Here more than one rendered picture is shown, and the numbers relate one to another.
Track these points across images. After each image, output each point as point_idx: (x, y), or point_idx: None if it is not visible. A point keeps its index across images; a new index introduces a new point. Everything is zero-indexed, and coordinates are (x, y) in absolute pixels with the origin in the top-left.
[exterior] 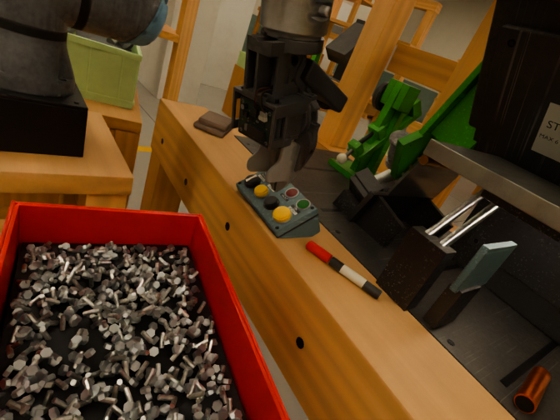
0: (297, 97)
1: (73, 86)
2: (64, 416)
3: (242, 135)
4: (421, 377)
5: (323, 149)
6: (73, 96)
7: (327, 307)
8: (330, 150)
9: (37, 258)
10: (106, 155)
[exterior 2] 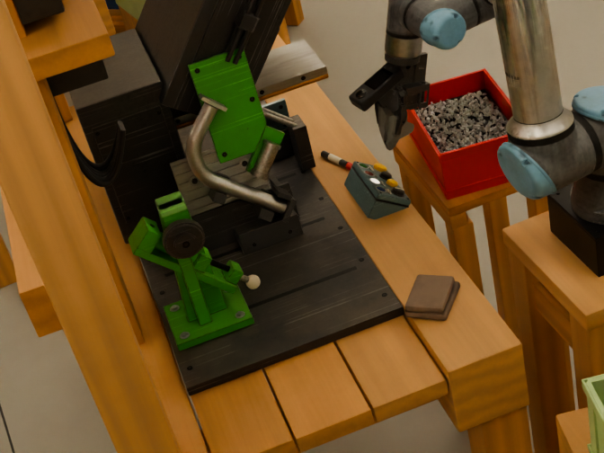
0: None
1: (571, 201)
2: (474, 103)
3: (384, 348)
4: (325, 128)
5: (211, 411)
6: (567, 202)
7: (363, 144)
8: (192, 419)
9: None
10: (536, 243)
